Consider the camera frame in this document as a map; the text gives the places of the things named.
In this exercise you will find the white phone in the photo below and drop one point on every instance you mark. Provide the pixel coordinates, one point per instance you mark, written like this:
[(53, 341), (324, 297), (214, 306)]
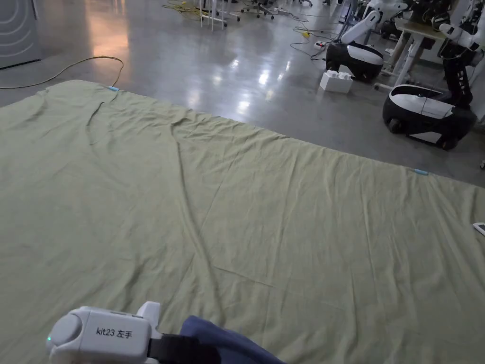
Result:
[(480, 228)]

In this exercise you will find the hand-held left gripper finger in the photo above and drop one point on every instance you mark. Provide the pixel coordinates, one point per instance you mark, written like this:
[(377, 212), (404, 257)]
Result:
[(172, 347)]

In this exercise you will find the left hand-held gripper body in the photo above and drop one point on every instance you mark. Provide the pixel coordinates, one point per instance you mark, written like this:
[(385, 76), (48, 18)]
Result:
[(102, 337)]

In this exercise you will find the white power strip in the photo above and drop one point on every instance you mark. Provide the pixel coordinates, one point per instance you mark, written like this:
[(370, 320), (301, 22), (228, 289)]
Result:
[(320, 44)]

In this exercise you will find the black robot with wheeled base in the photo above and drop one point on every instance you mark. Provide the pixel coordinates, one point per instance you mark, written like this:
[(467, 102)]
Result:
[(424, 113)]

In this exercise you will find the white robot with black base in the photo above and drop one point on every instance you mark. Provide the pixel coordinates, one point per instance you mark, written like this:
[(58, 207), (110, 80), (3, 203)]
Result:
[(356, 57)]

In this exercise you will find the white foam box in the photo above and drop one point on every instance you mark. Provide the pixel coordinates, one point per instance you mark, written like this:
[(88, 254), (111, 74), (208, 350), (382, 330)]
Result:
[(335, 82)]

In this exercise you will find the bed with pale green sheet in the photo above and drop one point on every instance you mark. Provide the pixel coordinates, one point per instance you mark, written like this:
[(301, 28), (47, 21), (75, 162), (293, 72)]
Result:
[(235, 197)]

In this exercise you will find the dark blue garment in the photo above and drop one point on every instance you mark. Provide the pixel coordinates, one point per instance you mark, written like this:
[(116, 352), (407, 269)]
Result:
[(238, 350)]

